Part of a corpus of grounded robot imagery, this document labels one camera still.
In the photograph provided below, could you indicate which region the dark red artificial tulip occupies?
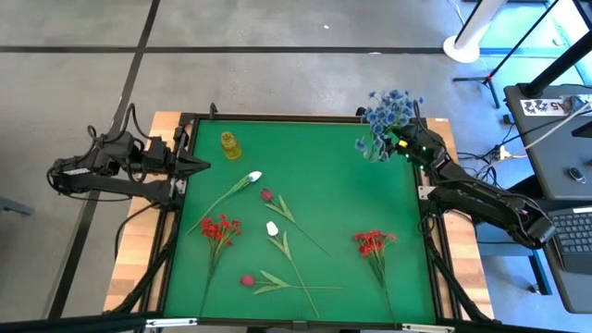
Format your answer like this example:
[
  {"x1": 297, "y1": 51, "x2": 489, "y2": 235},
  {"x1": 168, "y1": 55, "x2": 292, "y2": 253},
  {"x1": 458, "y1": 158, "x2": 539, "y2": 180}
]
[
  {"x1": 239, "y1": 269, "x2": 347, "y2": 296},
  {"x1": 260, "y1": 188, "x2": 333, "y2": 259}
]

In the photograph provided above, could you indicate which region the grey metal furniture foot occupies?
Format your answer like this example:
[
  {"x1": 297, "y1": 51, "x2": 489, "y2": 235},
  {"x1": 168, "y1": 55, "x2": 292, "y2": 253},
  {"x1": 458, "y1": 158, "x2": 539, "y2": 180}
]
[{"x1": 0, "y1": 196, "x2": 36, "y2": 217}]

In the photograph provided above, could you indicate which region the yellow glass vase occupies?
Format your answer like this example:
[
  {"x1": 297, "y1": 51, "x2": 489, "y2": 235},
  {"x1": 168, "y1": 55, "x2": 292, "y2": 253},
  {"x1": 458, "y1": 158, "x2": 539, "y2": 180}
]
[{"x1": 220, "y1": 130, "x2": 242, "y2": 161}]

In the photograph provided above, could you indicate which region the green table mat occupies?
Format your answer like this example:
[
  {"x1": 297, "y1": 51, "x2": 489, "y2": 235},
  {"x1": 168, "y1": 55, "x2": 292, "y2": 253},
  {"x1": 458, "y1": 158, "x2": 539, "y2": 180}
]
[{"x1": 164, "y1": 118, "x2": 438, "y2": 325}]

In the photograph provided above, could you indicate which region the black laptop keyboard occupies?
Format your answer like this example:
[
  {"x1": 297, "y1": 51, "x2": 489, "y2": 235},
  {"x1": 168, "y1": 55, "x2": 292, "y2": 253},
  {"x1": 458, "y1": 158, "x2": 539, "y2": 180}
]
[{"x1": 545, "y1": 206, "x2": 592, "y2": 274}]

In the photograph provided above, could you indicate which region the red artificial flower bunch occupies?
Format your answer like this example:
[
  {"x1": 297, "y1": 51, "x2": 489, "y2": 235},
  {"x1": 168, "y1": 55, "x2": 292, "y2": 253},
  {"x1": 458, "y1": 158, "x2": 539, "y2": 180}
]
[
  {"x1": 198, "y1": 212, "x2": 243, "y2": 318},
  {"x1": 353, "y1": 229, "x2": 399, "y2": 324}
]

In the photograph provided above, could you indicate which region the white cable with plug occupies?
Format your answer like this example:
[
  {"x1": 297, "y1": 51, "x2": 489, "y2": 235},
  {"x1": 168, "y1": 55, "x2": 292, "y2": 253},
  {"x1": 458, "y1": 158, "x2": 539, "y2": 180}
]
[{"x1": 497, "y1": 102, "x2": 592, "y2": 161}]

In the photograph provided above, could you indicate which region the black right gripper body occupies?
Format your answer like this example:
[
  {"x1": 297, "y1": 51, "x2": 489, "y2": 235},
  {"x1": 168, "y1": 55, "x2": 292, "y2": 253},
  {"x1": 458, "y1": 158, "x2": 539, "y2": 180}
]
[{"x1": 402, "y1": 129, "x2": 448, "y2": 170}]

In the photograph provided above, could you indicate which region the silver aluminium bracket plate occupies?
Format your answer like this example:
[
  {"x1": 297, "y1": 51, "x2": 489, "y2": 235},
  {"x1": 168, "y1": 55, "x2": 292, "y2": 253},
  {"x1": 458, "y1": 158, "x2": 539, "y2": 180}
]
[
  {"x1": 145, "y1": 317, "x2": 199, "y2": 329},
  {"x1": 401, "y1": 323, "x2": 457, "y2": 333}
]

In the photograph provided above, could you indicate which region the dark grey desk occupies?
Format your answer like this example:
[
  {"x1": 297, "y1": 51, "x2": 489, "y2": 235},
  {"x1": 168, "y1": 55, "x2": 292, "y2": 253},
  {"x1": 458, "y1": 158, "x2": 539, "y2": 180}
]
[
  {"x1": 503, "y1": 84, "x2": 592, "y2": 200},
  {"x1": 526, "y1": 198, "x2": 592, "y2": 315}
]

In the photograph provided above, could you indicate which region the black thin tripod stand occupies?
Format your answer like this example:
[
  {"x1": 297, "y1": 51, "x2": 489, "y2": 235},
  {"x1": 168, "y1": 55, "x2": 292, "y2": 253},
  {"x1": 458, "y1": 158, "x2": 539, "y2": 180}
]
[{"x1": 451, "y1": 0, "x2": 561, "y2": 110}]

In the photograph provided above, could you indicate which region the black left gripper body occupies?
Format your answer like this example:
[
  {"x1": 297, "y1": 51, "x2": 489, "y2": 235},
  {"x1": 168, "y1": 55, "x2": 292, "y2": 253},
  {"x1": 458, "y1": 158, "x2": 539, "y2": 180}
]
[{"x1": 146, "y1": 136, "x2": 183, "y2": 180}]

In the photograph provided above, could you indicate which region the clear glass vase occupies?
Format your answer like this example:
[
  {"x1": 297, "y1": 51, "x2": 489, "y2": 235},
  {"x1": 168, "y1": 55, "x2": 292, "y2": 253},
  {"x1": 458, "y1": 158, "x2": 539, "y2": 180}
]
[{"x1": 367, "y1": 141, "x2": 389, "y2": 164}]

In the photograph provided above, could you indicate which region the white tower fan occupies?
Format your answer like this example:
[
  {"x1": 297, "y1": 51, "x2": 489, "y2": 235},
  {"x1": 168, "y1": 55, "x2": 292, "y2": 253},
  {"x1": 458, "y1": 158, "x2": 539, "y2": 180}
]
[{"x1": 442, "y1": 0, "x2": 508, "y2": 65}]

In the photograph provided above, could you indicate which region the black table edge frame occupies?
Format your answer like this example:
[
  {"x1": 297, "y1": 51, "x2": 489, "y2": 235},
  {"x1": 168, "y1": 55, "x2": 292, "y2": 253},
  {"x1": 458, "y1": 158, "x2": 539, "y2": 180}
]
[{"x1": 138, "y1": 112, "x2": 463, "y2": 332}]

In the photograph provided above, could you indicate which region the black thick post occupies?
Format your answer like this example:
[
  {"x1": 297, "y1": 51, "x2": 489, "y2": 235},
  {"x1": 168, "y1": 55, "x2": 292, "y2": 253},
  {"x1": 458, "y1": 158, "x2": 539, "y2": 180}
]
[{"x1": 520, "y1": 41, "x2": 592, "y2": 98}]

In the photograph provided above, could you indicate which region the black aluminium gantry frame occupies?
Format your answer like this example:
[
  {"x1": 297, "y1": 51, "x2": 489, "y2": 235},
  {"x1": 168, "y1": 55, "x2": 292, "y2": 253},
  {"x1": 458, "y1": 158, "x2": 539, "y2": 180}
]
[{"x1": 0, "y1": 240, "x2": 592, "y2": 333}]

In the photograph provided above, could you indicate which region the white printed label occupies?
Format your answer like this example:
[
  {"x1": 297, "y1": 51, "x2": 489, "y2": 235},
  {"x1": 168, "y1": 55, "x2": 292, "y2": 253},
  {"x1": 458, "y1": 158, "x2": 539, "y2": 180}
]
[{"x1": 520, "y1": 97, "x2": 568, "y2": 117}]

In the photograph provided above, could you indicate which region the white artificial tulip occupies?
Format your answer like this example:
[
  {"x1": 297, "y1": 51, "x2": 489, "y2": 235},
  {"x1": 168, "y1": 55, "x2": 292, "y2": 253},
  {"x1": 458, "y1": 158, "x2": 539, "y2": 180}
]
[
  {"x1": 185, "y1": 170, "x2": 264, "y2": 236},
  {"x1": 265, "y1": 220, "x2": 321, "y2": 319}
]

